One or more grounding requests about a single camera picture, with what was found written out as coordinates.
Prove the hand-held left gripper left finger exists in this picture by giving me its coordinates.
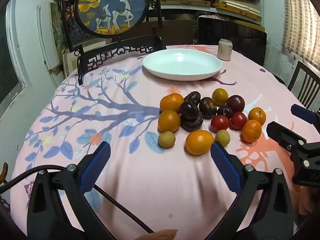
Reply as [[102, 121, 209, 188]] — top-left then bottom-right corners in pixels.
[[27, 141, 115, 240]]

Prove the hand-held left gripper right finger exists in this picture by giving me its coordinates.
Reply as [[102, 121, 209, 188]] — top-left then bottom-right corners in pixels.
[[205, 141, 299, 240]]

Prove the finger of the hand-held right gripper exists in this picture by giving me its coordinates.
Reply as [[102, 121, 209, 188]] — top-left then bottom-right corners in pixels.
[[266, 121, 320, 167], [291, 104, 320, 125]]

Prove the tan longan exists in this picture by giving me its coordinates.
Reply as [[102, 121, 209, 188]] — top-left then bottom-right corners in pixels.
[[215, 129, 231, 147], [157, 131, 176, 148]]

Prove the small tangerine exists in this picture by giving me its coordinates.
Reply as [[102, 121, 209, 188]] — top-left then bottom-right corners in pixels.
[[241, 119, 262, 143], [248, 107, 267, 127]]

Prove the large smooth orange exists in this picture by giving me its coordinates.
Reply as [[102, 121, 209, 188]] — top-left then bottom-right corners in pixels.
[[185, 130, 215, 155]]

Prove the red cherry tomato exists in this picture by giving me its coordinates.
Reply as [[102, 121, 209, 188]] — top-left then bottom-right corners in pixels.
[[210, 115, 230, 133], [230, 112, 247, 130]]

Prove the dark brown water chestnut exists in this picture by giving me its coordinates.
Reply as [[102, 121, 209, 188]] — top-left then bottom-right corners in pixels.
[[199, 97, 217, 119], [179, 101, 199, 120], [180, 112, 204, 132], [184, 91, 202, 106]]

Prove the dark cherry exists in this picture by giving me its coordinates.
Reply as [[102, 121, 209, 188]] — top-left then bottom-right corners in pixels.
[[217, 106, 234, 119]]

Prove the dark purple plum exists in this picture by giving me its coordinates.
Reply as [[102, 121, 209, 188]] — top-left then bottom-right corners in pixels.
[[226, 95, 245, 113]]

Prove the yellow-orange round fruit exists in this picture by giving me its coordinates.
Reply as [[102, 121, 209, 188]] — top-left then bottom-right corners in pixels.
[[212, 88, 229, 105]]

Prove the smooth round orange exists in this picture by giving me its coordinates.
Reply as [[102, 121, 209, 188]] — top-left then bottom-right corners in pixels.
[[157, 110, 181, 133]]

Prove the large textured tangerine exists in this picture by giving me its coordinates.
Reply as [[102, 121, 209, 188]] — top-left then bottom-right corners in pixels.
[[159, 93, 185, 113]]

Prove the white oval plate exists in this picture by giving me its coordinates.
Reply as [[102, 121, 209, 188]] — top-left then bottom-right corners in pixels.
[[142, 49, 222, 81]]

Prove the person's right hand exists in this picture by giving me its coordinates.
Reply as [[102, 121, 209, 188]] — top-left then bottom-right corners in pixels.
[[297, 186, 320, 215]]

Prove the person's left hand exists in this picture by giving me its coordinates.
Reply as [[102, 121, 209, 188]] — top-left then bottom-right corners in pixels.
[[135, 229, 178, 240]]

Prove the dark slatted wooden chair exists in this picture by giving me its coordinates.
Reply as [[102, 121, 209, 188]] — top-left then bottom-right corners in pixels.
[[287, 60, 320, 110]]

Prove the pink tree-print tablecloth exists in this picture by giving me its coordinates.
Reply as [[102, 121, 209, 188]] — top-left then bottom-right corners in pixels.
[[10, 44, 320, 240]]

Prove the brown wooden hook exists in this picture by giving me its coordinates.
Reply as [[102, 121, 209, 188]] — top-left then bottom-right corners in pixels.
[[0, 162, 8, 186]]

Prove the pale drink can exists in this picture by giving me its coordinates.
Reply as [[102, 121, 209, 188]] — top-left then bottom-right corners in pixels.
[[217, 39, 233, 61]]

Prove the black panel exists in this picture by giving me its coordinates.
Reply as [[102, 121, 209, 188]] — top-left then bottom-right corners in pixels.
[[197, 17, 267, 67]]

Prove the black carved wooden chair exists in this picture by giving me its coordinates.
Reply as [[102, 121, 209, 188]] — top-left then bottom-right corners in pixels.
[[76, 27, 167, 85]]

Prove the window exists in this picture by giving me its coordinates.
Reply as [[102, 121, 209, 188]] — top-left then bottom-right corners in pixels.
[[0, 0, 33, 110]]

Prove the blue patterned framed picture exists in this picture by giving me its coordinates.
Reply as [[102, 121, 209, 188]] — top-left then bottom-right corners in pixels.
[[67, 17, 97, 48]]

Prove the round deer embroidery screen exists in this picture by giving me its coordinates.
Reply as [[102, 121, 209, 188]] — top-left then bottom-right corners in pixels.
[[58, 0, 165, 53]]

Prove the black cable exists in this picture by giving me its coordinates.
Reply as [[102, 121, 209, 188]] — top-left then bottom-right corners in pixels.
[[0, 165, 154, 233]]

